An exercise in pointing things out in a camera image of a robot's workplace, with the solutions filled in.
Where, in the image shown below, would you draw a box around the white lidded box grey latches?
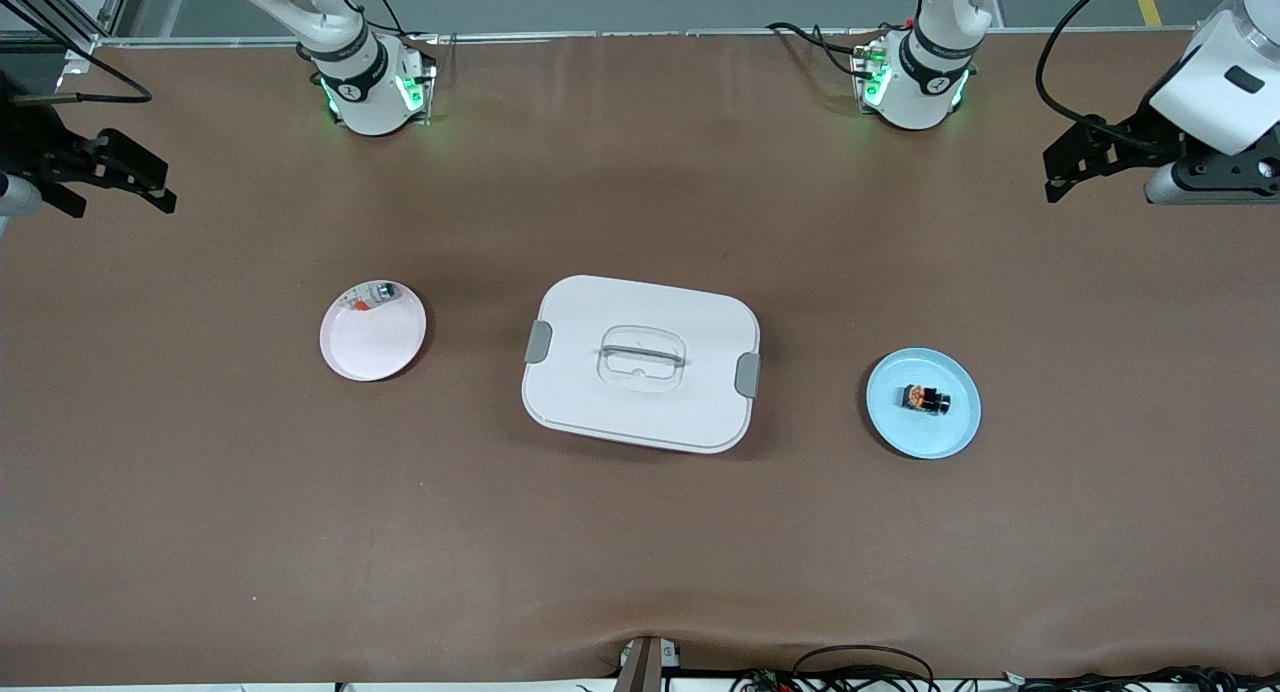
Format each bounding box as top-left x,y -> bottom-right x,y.
521,274 -> 762,456

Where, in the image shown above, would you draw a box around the pink round plate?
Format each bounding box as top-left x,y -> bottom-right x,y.
319,279 -> 428,383

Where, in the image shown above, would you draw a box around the orange black push-button switch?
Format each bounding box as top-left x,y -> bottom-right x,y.
897,383 -> 952,418

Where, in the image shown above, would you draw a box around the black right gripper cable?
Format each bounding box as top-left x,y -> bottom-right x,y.
0,0 -> 154,106

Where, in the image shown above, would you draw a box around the light blue round plate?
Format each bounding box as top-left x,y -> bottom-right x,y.
865,347 -> 983,461

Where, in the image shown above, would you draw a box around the aluminium frame profile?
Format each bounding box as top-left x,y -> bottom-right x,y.
0,0 -> 137,61

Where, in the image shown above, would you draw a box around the black cables at arm base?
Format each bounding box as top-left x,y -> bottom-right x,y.
767,20 -> 883,81

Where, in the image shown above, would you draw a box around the clear wire connector orange lever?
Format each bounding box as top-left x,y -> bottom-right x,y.
342,281 -> 402,314

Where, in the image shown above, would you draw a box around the brown table cover sheet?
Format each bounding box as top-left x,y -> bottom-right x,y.
0,32 -> 1280,686

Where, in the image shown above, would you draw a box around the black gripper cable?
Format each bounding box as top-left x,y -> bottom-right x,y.
0,0 -> 154,106
1034,0 -> 1176,155

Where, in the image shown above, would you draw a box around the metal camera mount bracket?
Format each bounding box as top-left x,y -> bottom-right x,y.
613,635 -> 683,692

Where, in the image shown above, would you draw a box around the black cable bundle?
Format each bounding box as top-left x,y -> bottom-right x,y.
728,644 -> 1280,692

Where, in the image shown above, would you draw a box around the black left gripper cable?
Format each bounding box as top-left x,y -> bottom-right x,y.
1034,0 -> 1176,155

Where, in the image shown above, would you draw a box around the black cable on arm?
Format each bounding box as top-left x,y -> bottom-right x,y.
338,0 -> 409,41

